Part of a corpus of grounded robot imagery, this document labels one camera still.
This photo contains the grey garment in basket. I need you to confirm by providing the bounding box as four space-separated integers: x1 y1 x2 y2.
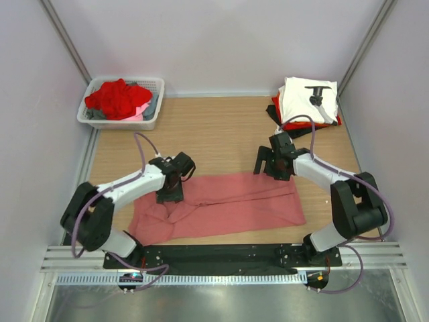
85 80 160 121

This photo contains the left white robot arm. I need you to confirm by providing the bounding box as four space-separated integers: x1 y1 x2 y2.
60 152 196 268

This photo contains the grey cable duct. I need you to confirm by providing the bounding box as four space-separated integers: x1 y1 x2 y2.
56 271 307 287

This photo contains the white folded printed t shirt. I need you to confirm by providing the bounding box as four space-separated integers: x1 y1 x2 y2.
279 77 339 125

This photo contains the red crumpled t shirt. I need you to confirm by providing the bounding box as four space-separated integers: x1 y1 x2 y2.
84 78 154 120

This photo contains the pink t shirt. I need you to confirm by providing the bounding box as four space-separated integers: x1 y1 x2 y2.
128 172 306 246

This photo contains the black folded t shirt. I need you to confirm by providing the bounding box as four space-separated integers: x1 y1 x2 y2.
265 105 312 139

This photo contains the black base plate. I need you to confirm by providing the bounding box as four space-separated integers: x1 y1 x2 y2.
103 244 343 276

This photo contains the light pink garment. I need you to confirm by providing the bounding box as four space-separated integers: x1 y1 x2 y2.
123 103 149 121

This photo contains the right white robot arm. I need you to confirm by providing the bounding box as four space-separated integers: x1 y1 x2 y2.
253 132 388 266

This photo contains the red folded t shirt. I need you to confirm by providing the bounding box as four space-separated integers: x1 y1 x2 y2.
271 96 334 131

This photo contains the white plastic basket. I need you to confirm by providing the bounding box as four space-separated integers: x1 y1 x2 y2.
77 76 165 131

